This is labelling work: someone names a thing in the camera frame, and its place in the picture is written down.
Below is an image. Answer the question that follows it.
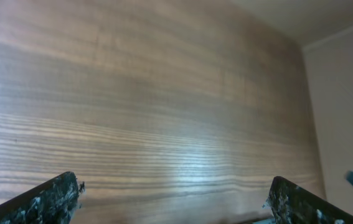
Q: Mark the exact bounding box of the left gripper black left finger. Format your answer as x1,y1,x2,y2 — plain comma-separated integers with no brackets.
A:
0,171,85,224

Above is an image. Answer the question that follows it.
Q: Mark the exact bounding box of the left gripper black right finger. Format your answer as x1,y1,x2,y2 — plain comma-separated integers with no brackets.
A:
266,176,353,224

